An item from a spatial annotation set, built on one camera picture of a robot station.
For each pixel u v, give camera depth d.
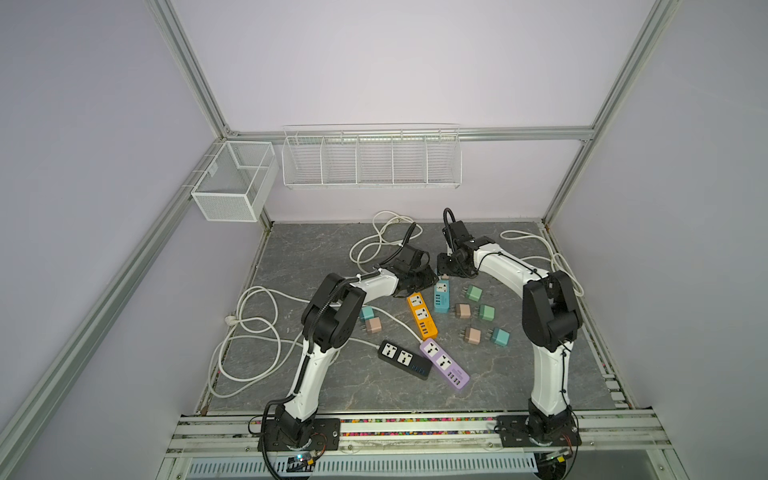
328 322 0.57
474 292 0.99
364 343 0.89
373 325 0.91
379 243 1.09
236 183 0.97
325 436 0.74
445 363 0.83
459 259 0.74
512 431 0.74
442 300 0.96
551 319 0.54
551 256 1.08
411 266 0.82
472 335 0.89
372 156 1.08
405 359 0.83
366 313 0.93
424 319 0.91
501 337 0.88
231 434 0.76
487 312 0.94
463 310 0.94
